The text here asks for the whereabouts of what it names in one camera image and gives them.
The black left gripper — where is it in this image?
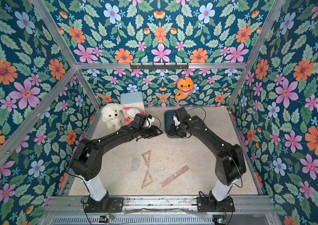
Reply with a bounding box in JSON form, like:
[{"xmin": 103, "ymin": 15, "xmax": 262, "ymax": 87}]
[{"xmin": 137, "ymin": 124, "xmax": 163, "ymax": 137}]

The teal plastic storage box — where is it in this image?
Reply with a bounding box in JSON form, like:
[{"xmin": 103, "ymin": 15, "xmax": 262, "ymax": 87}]
[{"xmin": 164, "ymin": 110, "xmax": 187, "ymax": 138}]

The pink long straight ruler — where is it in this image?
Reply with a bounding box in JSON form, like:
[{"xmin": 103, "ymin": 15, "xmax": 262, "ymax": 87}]
[{"xmin": 160, "ymin": 165, "xmax": 190, "ymax": 188}]

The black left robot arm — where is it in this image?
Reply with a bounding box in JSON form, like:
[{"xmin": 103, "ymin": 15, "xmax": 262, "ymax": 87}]
[{"xmin": 70, "ymin": 113, "xmax": 163, "ymax": 202}]

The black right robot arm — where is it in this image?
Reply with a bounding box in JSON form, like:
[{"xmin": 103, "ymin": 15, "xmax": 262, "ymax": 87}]
[{"xmin": 168, "ymin": 107, "xmax": 247, "ymax": 203}]

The light blue white box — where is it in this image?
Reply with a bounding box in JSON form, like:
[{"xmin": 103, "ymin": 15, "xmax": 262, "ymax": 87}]
[{"xmin": 120, "ymin": 91, "xmax": 145, "ymax": 111}]

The pink white toy figure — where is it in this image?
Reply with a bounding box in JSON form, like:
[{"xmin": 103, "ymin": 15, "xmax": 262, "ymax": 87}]
[{"xmin": 123, "ymin": 107, "xmax": 145, "ymax": 125}]

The pink triangle ruler upper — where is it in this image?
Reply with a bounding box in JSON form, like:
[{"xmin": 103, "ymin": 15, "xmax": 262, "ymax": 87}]
[{"xmin": 142, "ymin": 151, "xmax": 152, "ymax": 168}]

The white plush dog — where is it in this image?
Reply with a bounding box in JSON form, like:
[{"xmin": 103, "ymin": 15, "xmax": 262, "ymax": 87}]
[{"xmin": 101, "ymin": 103, "xmax": 125, "ymax": 130}]

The orange shark plush toy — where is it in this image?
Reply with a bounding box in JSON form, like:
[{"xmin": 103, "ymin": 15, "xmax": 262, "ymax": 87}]
[{"xmin": 175, "ymin": 77, "xmax": 194, "ymax": 100}]

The black hook rail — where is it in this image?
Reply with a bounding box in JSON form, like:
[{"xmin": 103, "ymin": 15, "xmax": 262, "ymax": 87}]
[{"xmin": 130, "ymin": 63, "xmax": 189, "ymax": 70}]

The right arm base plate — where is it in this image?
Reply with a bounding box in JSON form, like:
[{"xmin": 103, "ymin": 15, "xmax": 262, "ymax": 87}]
[{"xmin": 196, "ymin": 196, "xmax": 235, "ymax": 212}]

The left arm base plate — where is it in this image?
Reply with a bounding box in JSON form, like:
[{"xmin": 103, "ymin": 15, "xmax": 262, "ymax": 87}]
[{"xmin": 84, "ymin": 197, "xmax": 124, "ymax": 213}]

